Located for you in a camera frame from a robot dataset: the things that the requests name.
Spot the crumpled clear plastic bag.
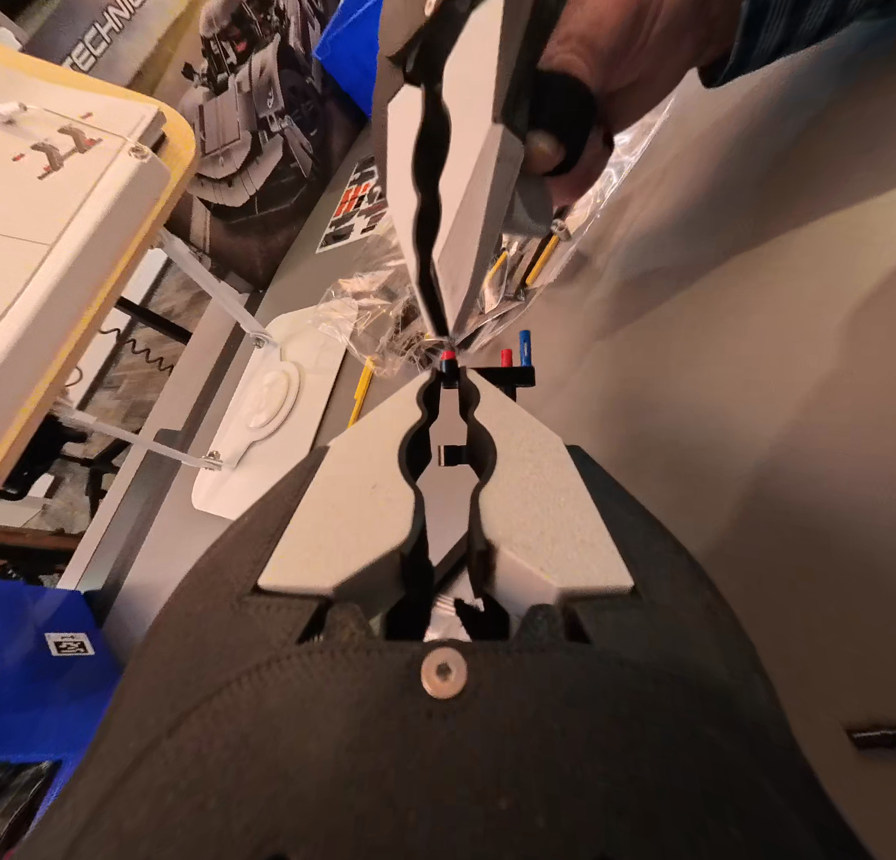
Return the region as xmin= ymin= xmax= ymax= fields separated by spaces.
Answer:
xmin=315 ymin=233 xmax=450 ymax=379

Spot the white stand with clear arms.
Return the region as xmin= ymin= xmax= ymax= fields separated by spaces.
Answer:
xmin=63 ymin=229 xmax=350 ymax=522

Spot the person's right forearm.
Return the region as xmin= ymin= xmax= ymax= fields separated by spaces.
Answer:
xmin=699 ymin=0 xmax=896 ymax=90

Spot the black coiled cable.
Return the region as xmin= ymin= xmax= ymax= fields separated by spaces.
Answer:
xmin=90 ymin=327 xmax=177 ymax=379

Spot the blue box with tag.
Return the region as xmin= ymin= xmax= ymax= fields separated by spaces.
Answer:
xmin=0 ymin=579 xmax=125 ymax=764

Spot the lego sticker sheet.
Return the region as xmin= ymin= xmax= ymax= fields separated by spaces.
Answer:
xmin=315 ymin=153 xmax=394 ymax=255

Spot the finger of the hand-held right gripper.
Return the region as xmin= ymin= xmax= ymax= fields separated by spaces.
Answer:
xmin=371 ymin=79 xmax=452 ymax=339
xmin=420 ymin=0 xmax=526 ymax=339

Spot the black lego beam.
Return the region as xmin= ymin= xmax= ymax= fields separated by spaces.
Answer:
xmin=435 ymin=364 xmax=538 ymax=470

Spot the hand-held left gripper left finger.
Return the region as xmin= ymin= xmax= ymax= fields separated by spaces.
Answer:
xmin=258 ymin=370 xmax=444 ymax=640

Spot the blue plastic bin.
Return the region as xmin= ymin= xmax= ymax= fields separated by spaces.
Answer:
xmin=313 ymin=0 xmax=394 ymax=117

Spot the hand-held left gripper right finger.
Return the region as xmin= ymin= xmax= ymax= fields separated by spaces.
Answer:
xmin=458 ymin=370 xmax=637 ymax=640

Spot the clear bag with yellow axles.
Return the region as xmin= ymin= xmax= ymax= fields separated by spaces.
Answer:
xmin=448 ymin=96 xmax=678 ymax=360

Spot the grey lego set box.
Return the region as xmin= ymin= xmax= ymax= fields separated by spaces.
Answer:
xmin=14 ymin=0 xmax=385 ymax=292

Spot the white board yellow edge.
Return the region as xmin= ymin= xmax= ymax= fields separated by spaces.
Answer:
xmin=0 ymin=43 xmax=202 ymax=465

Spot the person's right hand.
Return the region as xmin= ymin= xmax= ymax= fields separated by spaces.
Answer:
xmin=526 ymin=0 xmax=746 ymax=206

